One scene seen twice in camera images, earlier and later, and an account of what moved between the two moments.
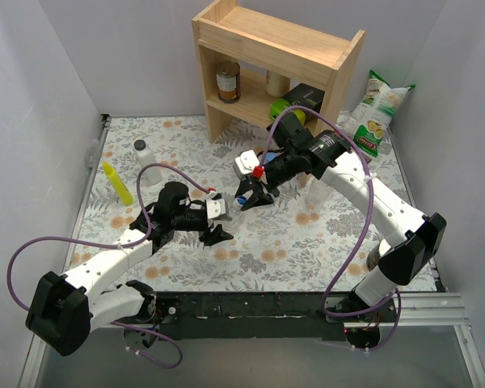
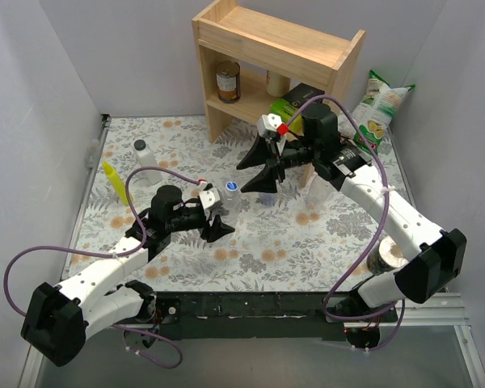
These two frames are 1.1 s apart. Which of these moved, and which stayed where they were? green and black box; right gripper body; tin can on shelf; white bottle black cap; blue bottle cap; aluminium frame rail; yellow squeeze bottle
Moved: blue bottle cap; right gripper body
Stayed: green and black box; yellow squeeze bottle; aluminium frame rail; white bottle black cap; tin can on shelf
